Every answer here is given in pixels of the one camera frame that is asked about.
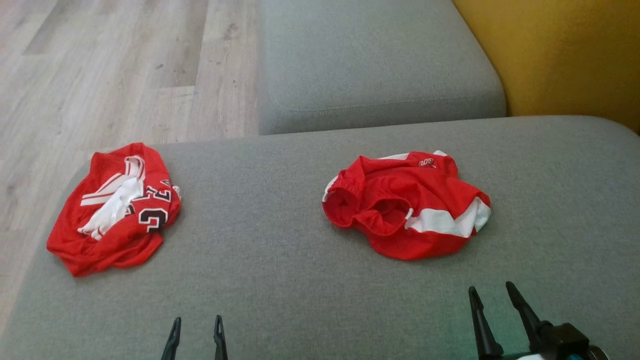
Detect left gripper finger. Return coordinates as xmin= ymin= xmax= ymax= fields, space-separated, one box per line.
xmin=213 ymin=315 xmax=229 ymax=360
xmin=161 ymin=316 xmax=182 ymax=360

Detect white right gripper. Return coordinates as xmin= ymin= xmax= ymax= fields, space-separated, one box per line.
xmin=468 ymin=281 xmax=547 ymax=360

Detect red shorts white stripes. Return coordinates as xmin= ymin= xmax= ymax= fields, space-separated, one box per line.
xmin=322 ymin=150 xmax=492 ymax=261

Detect red jersey shirt white sleeves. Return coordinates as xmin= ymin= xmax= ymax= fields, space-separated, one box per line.
xmin=46 ymin=142 xmax=182 ymax=277

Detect large grey sofa seat cushion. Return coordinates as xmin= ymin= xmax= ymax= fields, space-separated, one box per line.
xmin=0 ymin=116 xmax=640 ymax=360

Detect small grey sofa cushion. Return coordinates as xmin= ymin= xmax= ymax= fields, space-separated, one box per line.
xmin=257 ymin=0 xmax=507 ymax=136

